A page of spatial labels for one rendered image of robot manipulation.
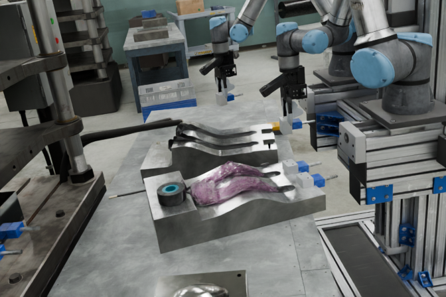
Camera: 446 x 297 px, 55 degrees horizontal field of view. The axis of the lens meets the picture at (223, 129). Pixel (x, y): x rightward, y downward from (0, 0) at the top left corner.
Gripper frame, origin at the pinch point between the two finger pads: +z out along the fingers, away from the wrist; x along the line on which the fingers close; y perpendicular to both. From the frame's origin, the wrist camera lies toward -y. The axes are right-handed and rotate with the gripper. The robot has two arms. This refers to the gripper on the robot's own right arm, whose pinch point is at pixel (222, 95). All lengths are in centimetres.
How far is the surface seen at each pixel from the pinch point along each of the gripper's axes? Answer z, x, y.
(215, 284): 8, -107, -51
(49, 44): -38, -17, -69
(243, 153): 7, -52, -16
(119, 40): 42, 590, 64
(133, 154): 15.0, -5.4, -47.0
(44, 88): -20, -1, -74
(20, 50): -35, 0, -79
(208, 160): 8, -47, -28
